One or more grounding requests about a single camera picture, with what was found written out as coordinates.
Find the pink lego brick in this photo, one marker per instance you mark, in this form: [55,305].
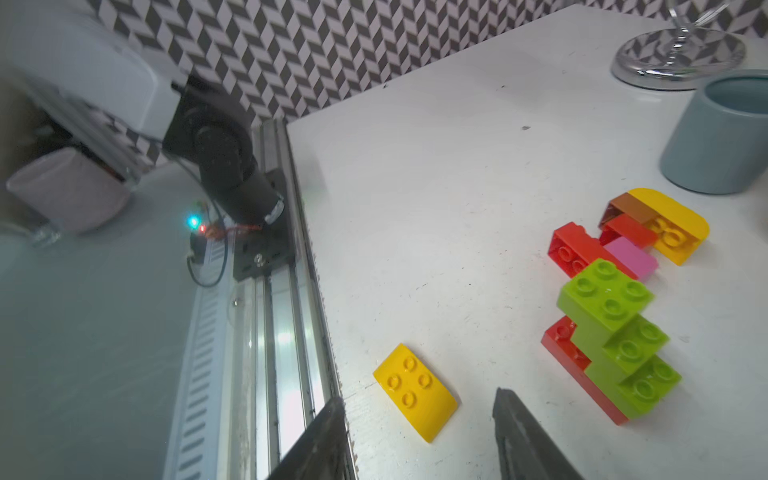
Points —
[640,263]

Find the aluminium front rail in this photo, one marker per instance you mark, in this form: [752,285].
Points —
[281,369]

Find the grey blue ceramic cup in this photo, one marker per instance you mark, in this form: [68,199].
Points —
[719,145]

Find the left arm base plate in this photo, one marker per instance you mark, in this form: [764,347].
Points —
[259,253]

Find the white slotted cable duct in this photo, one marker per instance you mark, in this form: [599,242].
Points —
[197,444]

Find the green lego brick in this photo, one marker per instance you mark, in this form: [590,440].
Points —
[601,300]
[644,390]
[616,357]

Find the green lego brick front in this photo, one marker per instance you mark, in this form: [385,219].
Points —
[644,390]

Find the yellow curved lego brick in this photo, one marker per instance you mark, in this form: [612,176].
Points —
[680,231]

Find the yellow long lego brick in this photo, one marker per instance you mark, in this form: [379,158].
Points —
[418,394]

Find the green lego brick back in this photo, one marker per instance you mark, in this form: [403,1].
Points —
[601,300]

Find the red long lego brick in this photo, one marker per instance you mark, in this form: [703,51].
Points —
[557,340]

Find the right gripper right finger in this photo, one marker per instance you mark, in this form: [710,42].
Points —
[525,450]

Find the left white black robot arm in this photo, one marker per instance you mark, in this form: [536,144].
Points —
[191,118]

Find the chrome wire glass rack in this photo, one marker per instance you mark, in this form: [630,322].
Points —
[683,57]

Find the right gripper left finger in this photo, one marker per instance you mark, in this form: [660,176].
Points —
[322,451]

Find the orange brown lego brick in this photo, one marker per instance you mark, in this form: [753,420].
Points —
[629,205]

